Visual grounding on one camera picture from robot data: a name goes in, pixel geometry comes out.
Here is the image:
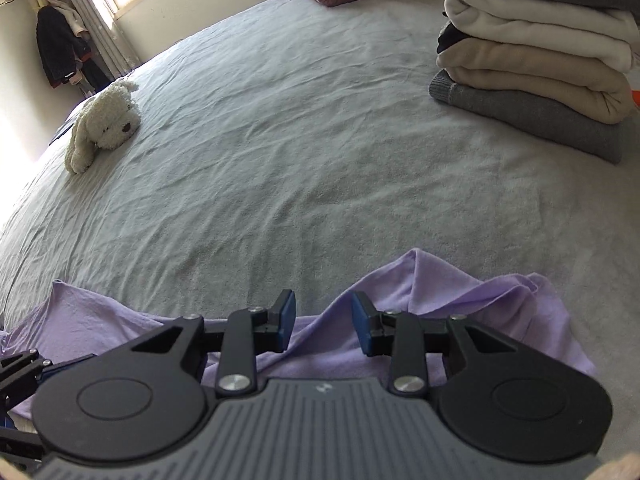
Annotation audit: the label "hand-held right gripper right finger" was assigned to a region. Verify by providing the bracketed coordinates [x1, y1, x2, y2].
[352, 292, 521, 396]

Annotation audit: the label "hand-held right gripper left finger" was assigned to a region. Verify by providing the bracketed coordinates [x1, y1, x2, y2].
[131, 290, 297, 396]

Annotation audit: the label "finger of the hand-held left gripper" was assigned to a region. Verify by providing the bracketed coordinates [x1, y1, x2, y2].
[0, 410, 45, 463]
[0, 350, 96, 402]

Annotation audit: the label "purple pants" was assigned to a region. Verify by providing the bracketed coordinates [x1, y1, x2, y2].
[0, 248, 601, 418]

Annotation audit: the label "dark flat object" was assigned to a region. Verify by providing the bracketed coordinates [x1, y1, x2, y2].
[49, 119, 77, 147]

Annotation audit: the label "white plush dog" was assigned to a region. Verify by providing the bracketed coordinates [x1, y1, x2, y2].
[64, 79, 142, 175]

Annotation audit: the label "grey knit sweater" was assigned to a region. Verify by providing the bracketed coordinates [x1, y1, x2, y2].
[428, 70, 633, 164]

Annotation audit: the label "small black folded garment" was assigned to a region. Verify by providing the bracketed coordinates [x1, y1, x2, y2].
[437, 22, 462, 56]

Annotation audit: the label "beige folded garment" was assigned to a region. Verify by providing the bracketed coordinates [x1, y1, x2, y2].
[436, 37, 637, 125]

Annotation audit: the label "dark hanging jacket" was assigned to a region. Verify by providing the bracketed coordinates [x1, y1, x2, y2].
[36, 5, 94, 90]

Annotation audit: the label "white folded garment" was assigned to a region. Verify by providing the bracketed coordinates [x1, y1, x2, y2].
[442, 0, 640, 74]

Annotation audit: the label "grey star curtain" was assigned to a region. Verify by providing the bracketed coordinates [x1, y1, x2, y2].
[25, 0, 137, 77]

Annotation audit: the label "pale hanging garment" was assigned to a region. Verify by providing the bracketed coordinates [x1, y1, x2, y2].
[40, 0, 90, 38]

